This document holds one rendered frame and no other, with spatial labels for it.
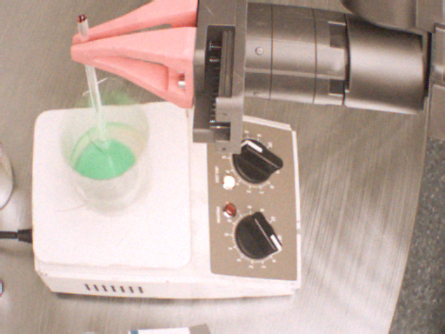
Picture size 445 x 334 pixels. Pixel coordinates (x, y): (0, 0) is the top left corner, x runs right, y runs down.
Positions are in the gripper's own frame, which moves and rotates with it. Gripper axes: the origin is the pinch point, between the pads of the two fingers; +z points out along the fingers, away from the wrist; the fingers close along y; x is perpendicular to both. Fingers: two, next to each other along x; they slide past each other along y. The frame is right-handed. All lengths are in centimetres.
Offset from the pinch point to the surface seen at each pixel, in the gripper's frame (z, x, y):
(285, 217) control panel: -12.7, 22.4, 2.1
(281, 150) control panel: -12.2, 22.4, -3.0
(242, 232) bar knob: -9.7, 20.3, 4.0
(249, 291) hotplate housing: -10.4, 22.8, 7.8
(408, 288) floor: -39, 101, -11
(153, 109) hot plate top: -3.1, 17.2, -3.5
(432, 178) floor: -43, 101, -31
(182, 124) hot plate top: -5.3, 17.2, -2.4
